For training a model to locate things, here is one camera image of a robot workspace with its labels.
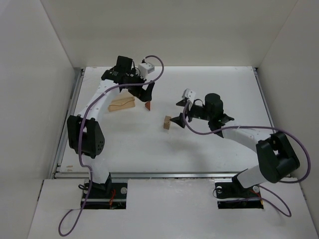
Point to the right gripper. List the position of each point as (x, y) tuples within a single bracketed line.
[(188, 112)]

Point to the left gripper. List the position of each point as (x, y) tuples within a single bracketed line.
[(139, 89)]

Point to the reddish wooden triangle block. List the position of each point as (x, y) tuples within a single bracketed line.
[(148, 105)]

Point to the light wooden cube block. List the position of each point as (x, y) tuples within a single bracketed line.
[(167, 120)]

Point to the brown wooden rectangular block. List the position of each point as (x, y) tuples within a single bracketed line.
[(166, 125)]

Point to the amber transparent plastic box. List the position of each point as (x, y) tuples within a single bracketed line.
[(121, 104)]

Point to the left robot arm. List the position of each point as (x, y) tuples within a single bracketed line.
[(85, 135)]

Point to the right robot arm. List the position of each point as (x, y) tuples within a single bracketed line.
[(276, 157)]

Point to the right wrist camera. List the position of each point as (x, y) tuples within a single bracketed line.
[(189, 95)]

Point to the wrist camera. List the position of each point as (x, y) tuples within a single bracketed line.
[(189, 95), (145, 69)]

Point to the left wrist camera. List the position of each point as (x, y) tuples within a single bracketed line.
[(145, 69)]

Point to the right aluminium rail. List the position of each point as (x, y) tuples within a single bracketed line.
[(255, 70)]

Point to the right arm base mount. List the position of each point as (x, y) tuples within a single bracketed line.
[(231, 195)]

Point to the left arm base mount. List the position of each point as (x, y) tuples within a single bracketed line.
[(114, 199)]

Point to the front aluminium rail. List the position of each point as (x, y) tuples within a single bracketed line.
[(60, 175)]

